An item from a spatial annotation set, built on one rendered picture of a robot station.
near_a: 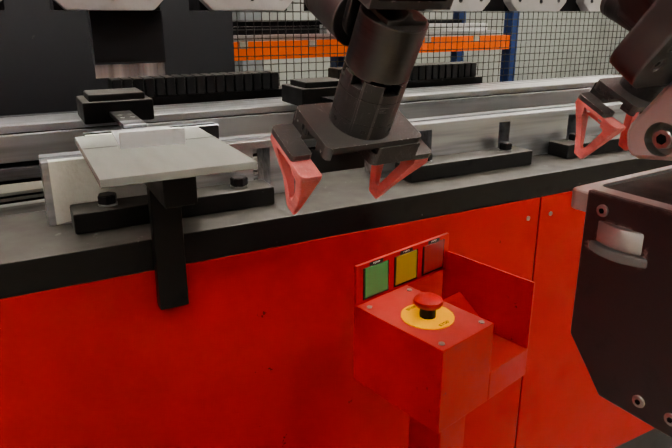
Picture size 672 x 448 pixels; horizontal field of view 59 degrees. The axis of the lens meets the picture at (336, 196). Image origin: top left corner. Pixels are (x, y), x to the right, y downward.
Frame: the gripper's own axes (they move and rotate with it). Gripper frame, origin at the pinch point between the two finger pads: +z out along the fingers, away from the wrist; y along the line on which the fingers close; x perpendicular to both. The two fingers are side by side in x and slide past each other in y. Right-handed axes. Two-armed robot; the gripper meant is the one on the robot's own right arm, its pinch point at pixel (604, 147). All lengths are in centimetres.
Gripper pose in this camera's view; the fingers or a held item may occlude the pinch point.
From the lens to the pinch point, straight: 89.6
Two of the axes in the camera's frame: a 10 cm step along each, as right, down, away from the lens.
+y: -8.5, 1.5, -5.0
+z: -2.4, 7.4, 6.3
